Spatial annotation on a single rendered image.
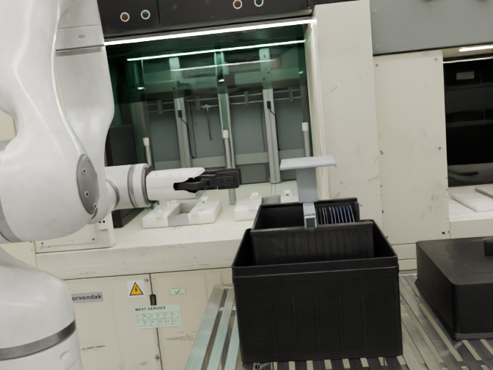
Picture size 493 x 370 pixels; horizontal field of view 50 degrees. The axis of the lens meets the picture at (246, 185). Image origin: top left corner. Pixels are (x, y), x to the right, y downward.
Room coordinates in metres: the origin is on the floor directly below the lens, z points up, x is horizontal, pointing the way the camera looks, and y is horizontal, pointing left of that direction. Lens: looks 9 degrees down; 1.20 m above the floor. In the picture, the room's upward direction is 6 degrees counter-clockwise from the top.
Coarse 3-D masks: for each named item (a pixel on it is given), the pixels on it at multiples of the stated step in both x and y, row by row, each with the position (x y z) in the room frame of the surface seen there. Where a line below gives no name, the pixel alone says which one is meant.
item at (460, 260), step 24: (432, 240) 1.12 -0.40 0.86; (456, 240) 1.11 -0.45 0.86; (480, 240) 1.09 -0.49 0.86; (432, 264) 0.99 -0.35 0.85; (456, 264) 0.95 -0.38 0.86; (480, 264) 0.94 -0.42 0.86; (432, 288) 0.99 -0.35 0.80; (456, 288) 0.85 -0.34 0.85; (480, 288) 0.85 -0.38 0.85; (456, 312) 0.86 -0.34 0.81; (480, 312) 0.85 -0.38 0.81; (456, 336) 0.85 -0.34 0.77; (480, 336) 0.85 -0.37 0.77
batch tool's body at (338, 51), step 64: (128, 0) 1.30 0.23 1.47; (192, 0) 1.28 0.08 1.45; (320, 0) 1.26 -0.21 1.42; (128, 64) 1.81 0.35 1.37; (192, 64) 1.79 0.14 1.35; (256, 64) 1.77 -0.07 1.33; (320, 64) 1.21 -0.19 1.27; (128, 128) 1.75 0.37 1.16; (320, 128) 1.34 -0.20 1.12; (320, 192) 1.59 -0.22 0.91; (64, 256) 1.32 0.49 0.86; (128, 256) 1.30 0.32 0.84; (192, 256) 1.29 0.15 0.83; (128, 320) 1.30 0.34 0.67; (192, 320) 1.29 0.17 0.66
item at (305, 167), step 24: (288, 168) 0.91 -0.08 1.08; (312, 168) 0.95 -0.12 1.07; (312, 192) 0.95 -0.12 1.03; (264, 216) 1.07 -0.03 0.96; (288, 216) 1.07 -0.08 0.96; (312, 216) 0.84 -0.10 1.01; (264, 240) 0.87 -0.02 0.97; (288, 240) 0.86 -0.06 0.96; (312, 240) 0.86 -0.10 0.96; (336, 240) 0.85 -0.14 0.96; (360, 240) 0.85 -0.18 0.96; (264, 264) 0.87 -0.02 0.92
